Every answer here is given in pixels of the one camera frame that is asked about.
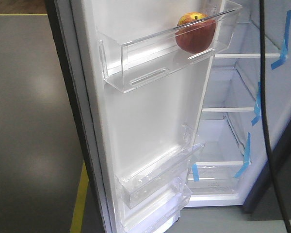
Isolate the fridge door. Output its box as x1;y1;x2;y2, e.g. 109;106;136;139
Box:
45;0;214;233

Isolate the red yellow apple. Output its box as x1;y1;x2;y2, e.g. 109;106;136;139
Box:
175;19;216;54

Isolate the clear fridge crisper drawer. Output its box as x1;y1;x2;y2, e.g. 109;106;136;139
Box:
187;162;242;195

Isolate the dark grey fridge body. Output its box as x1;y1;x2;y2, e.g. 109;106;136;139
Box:
188;0;291;212

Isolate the upper clear door bin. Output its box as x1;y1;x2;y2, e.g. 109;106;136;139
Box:
94;0;242;93

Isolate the clear door bin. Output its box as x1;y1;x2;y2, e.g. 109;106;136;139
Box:
116;125;204;209
118;177;192;233
94;0;242;93

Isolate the middle clear door bin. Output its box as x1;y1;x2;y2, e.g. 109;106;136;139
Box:
116;125;204;209

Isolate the lower clear door bin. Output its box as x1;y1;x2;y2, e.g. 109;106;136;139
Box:
118;177;192;233

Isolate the yellow floor tape line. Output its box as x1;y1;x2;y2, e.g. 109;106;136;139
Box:
69;162;89;233

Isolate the black hanging cable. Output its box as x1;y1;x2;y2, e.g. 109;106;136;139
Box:
258;0;291;233

